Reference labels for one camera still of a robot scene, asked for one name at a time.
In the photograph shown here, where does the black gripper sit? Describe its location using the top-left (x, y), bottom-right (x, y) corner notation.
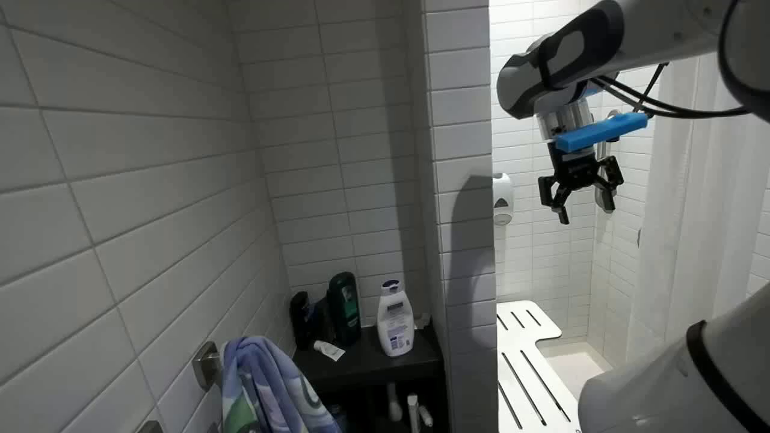
top-left (536, 133), bottom-right (625, 228)

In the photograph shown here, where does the white slatted shower bench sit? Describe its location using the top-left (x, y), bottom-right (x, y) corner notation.
top-left (492, 297), bottom-right (583, 433)

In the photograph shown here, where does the white lotion pump bottle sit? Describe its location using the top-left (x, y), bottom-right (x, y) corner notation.
top-left (374, 276), bottom-right (415, 360)

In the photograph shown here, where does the dark green shampoo bottle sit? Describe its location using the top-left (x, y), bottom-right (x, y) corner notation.
top-left (325, 268), bottom-right (364, 348)

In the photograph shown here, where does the white spray bottle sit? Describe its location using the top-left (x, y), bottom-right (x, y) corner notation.
top-left (404, 392), bottom-right (435, 433)

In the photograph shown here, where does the dark shelf unit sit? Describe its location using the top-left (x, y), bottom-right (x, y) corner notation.
top-left (290, 320), bottom-right (451, 433)

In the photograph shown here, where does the slim white bottle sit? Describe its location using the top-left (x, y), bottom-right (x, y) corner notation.
top-left (385, 383), bottom-right (404, 422)

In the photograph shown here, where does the small white tube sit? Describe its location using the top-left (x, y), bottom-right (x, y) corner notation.
top-left (311, 339), bottom-right (349, 363)

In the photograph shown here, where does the black bottle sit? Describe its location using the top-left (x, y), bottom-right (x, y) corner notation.
top-left (289, 289), bottom-right (329, 350)

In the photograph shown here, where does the blue patterned towel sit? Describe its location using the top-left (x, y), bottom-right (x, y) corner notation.
top-left (219, 333), bottom-right (344, 433)

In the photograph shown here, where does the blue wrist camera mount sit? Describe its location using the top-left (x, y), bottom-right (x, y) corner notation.
top-left (550, 107), bottom-right (652, 157)

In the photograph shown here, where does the white wall soap dispenser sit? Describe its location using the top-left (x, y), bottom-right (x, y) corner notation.
top-left (489, 170), bottom-right (515, 228)

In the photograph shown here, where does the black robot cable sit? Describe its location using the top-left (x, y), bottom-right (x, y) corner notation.
top-left (591, 59), bottom-right (752, 121)

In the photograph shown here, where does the metal wall hook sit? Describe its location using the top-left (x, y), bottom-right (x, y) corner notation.
top-left (189, 342), bottom-right (224, 395)

